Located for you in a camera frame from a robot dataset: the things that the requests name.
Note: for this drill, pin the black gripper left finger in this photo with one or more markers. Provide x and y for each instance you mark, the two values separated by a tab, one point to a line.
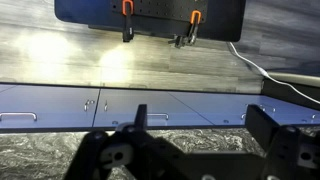
140	121

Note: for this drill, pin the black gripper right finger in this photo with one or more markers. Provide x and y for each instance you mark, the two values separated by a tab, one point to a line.
260	125

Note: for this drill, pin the dark blue pegboard cart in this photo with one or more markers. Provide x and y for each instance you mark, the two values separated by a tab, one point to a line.
221	20

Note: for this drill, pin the orange black clamp right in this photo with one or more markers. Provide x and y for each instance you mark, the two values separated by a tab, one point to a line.
190	39

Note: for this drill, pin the orange black clamp left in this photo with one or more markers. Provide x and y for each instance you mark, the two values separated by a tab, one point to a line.
127	11

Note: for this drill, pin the blue lower cabinet fronts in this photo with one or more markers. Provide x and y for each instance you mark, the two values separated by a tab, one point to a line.
37	108

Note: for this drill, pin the orange black clamp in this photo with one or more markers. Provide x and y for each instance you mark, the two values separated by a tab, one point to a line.
190	39
127	11

